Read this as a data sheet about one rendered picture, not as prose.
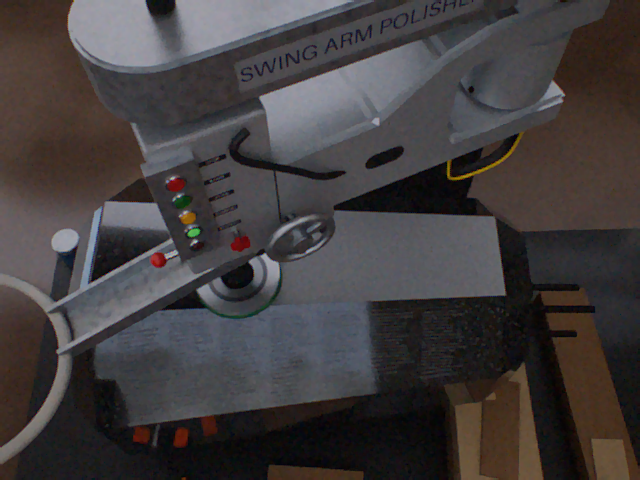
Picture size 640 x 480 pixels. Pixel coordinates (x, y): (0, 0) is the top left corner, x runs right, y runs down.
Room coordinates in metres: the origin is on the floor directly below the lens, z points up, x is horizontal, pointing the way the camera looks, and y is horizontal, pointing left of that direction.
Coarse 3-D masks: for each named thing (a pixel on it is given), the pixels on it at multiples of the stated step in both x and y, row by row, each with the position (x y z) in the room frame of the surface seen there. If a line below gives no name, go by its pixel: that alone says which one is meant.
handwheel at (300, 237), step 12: (288, 216) 0.68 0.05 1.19; (300, 216) 0.64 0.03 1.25; (312, 216) 0.65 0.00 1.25; (324, 216) 0.65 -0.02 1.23; (288, 228) 0.62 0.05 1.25; (300, 228) 0.65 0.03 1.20; (312, 228) 0.65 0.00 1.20; (276, 240) 0.61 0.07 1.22; (288, 240) 0.62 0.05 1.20; (300, 240) 0.62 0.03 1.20; (312, 240) 0.63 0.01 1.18; (324, 240) 0.65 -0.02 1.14; (276, 252) 0.62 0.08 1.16; (300, 252) 0.63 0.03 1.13; (312, 252) 0.64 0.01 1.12
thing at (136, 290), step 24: (168, 240) 0.75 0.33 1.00; (144, 264) 0.71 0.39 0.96; (168, 264) 0.71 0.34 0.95; (240, 264) 0.68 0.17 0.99; (96, 288) 0.67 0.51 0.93; (120, 288) 0.67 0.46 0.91; (144, 288) 0.66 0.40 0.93; (168, 288) 0.63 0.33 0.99; (192, 288) 0.64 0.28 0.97; (48, 312) 0.62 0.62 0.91; (72, 312) 0.63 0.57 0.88; (96, 312) 0.62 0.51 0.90; (120, 312) 0.61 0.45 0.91; (144, 312) 0.60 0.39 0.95; (72, 336) 0.57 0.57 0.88; (96, 336) 0.55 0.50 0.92
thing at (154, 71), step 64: (128, 0) 0.75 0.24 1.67; (192, 0) 0.74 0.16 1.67; (256, 0) 0.74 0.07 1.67; (320, 0) 0.73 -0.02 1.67; (384, 0) 0.74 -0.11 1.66; (448, 0) 0.78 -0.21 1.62; (512, 0) 0.83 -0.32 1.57; (128, 64) 0.63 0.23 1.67; (192, 64) 0.64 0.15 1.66; (256, 64) 0.67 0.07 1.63; (320, 64) 0.70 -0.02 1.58
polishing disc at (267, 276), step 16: (256, 272) 0.74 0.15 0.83; (272, 272) 0.74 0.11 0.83; (208, 288) 0.70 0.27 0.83; (224, 288) 0.70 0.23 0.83; (256, 288) 0.70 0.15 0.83; (272, 288) 0.69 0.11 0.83; (208, 304) 0.66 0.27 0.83; (224, 304) 0.66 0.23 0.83; (240, 304) 0.66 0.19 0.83; (256, 304) 0.65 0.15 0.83
